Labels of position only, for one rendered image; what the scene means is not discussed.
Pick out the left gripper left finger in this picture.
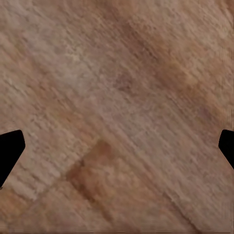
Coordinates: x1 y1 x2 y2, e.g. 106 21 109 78
0 130 25 188

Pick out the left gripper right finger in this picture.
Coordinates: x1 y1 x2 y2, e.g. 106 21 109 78
218 130 234 169

